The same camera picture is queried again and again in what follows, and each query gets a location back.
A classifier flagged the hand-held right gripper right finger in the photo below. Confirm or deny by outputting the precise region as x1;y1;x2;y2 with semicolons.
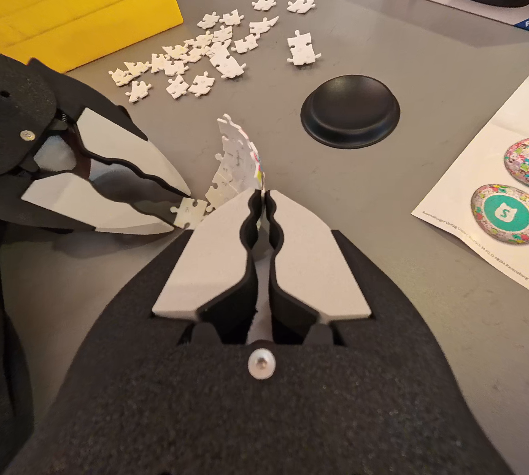
264;190;373;345

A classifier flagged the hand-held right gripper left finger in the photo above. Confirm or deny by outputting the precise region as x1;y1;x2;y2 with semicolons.
151;188;265;345

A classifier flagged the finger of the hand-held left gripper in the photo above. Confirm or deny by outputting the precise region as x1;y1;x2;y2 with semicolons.
75;107;193;199
19;171;176;235

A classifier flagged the single white puzzle piece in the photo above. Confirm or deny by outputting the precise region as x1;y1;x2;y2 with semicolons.
169;198;209;231

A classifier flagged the curved assembled puzzle section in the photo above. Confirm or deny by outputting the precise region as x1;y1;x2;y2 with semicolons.
204;113;266;216

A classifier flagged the yellow plastic bin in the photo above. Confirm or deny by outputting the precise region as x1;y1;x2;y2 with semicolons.
0;0;185;74

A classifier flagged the spread of white puzzle pieces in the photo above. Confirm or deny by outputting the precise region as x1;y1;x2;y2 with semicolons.
108;0;322;104

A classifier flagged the black round puzzle stand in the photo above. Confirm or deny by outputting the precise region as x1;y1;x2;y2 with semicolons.
300;74;402;150

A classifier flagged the illustrated instruction leaflet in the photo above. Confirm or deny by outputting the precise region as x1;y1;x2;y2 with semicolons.
411;75;529;290

